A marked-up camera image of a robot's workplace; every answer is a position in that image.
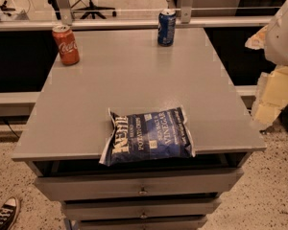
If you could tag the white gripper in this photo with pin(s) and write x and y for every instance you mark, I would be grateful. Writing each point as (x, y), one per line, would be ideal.
(283, 43)

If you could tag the blue pepsi can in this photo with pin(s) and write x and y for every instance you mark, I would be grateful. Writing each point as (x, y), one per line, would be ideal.
(166, 27)

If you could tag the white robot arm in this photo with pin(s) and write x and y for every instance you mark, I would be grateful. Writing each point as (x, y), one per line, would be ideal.
(275, 51)

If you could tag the blue kettle chip bag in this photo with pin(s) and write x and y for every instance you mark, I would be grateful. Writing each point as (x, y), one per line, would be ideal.
(148, 136)

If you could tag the orange coca-cola can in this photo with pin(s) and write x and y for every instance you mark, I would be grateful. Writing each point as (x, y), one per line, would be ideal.
(66, 43)

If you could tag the grey drawer cabinet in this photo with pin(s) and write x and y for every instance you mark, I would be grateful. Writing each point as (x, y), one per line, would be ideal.
(127, 72)

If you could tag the black canvas sneaker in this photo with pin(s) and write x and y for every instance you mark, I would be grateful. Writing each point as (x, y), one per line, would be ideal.
(8, 213)

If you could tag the grey metal railing frame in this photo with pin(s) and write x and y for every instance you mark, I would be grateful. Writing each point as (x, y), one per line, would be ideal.
(25, 15)

